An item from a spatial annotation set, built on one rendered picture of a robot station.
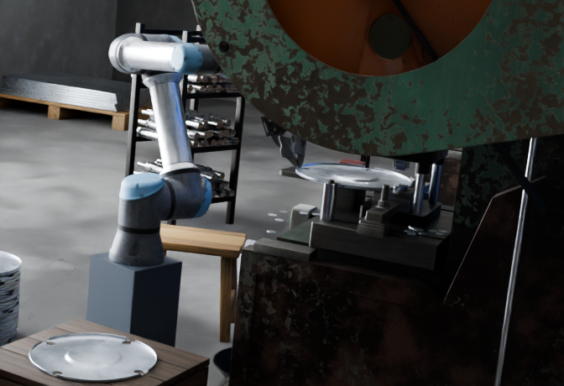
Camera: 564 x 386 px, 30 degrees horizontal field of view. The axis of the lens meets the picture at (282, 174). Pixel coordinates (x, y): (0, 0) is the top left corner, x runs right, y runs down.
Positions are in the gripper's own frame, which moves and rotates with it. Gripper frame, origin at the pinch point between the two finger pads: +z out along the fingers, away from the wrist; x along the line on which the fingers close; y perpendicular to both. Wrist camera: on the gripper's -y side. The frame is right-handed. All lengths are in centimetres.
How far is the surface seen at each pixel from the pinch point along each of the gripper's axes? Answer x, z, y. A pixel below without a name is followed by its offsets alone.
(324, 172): 6.2, 4.3, 1.6
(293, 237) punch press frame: -0.7, 16.2, 18.3
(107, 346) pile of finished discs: -46, 27, 38
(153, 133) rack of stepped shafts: -137, -25, -199
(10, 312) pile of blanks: -119, 20, -28
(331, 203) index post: 11.7, 10.6, 20.2
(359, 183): 16.1, 8.9, 8.0
